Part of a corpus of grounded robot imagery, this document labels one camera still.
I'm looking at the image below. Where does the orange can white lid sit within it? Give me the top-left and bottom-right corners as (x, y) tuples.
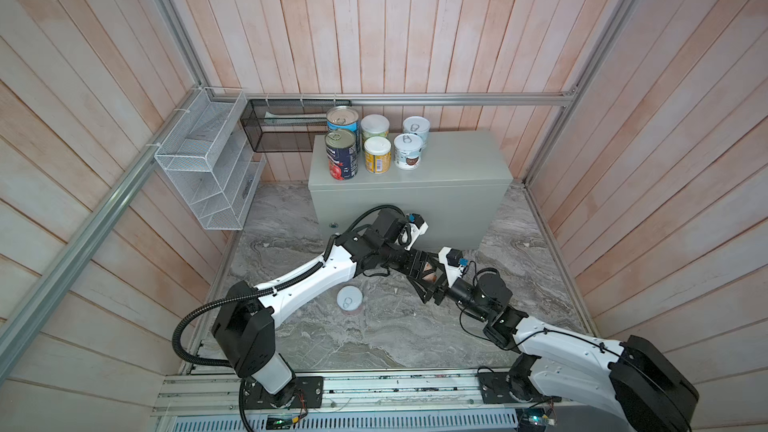
(360, 114), (390, 141)
(364, 136), (392, 174)

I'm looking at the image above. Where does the grey metal cabinet box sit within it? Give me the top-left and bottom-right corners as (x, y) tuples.
(308, 130), (513, 252)

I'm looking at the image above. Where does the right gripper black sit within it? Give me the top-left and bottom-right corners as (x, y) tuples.
(411, 251), (489, 322)

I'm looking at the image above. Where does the pull-tab can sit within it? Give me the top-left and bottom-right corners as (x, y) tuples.
(403, 116), (431, 146)
(393, 133), (424, 170)
(418, 255), (446, 288)
(336, 286), (364, 315)

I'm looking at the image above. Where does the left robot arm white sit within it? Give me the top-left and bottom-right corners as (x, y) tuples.
(211, 205), (428, 396)

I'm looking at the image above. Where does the aluminium frame rail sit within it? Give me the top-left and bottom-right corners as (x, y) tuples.
(0, 0), (667, 373)

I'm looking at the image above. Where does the blue soup can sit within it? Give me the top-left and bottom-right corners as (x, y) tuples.
(326, 106), (361, 151)

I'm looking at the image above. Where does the orange can white lid front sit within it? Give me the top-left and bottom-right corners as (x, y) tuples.
(364, 136), (392, 174)

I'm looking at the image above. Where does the black mesh basket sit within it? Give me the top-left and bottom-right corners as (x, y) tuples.
(240, 98), (351, 153)

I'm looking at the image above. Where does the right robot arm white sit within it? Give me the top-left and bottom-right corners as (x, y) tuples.
(422, 270), (699, 431)

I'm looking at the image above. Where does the white wire mesh shelf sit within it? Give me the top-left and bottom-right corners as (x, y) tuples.
(155, 87), (264, 231)

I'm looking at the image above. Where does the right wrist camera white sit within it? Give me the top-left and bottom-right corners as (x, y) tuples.
(438, 247), (469, 287)

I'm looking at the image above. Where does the dark tomato can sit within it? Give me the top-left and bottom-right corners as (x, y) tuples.
(325, 129), (358, 180)

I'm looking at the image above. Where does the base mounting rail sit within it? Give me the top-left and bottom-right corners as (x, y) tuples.
(149, 368), (601, 432)

